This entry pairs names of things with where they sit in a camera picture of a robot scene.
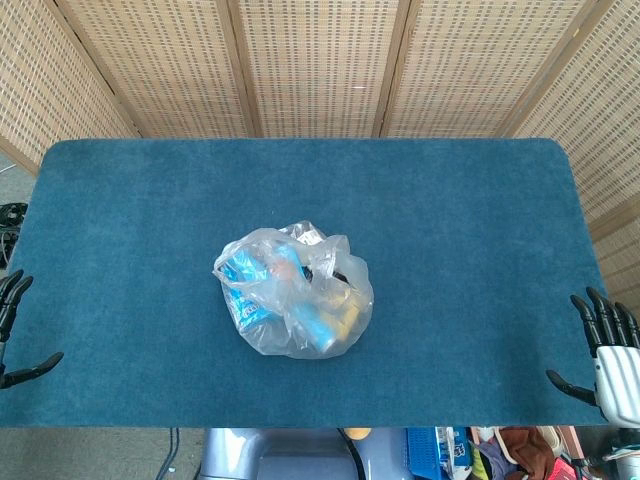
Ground blue cylindrical can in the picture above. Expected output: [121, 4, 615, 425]
[269, 242, 340, 352]

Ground blue plastic basket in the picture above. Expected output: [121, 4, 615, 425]
[405, 427, 474, 480]

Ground white blue printed packet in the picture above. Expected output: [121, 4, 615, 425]
[434, 426, 474, 476]

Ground black base cable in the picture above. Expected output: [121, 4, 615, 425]
[337, 428, 371, 480]

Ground brown cloth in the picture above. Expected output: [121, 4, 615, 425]
[499, 426, 556, 480]

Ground transparent plastic bag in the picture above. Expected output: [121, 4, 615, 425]
[213, 218, 375, 361]

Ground black floor device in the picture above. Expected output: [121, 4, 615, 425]
[0, 202, 29, 226]

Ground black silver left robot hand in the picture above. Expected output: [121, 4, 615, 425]
[0, 269, 65, 390]

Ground blue carpet table cover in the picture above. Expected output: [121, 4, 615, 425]
[0, 138, 634, 430]

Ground yellow packaged item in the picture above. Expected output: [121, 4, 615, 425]
[332, 294, 364, 341]

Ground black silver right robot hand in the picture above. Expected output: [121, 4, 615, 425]
[545, 286, 640, 429]

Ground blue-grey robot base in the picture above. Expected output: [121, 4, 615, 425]
[197, 428, 409, 480]

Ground red box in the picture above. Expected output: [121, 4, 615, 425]
[547, 457, 576, 480]

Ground blue floor cables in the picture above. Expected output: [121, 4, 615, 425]
[157, 428, 181, 480]

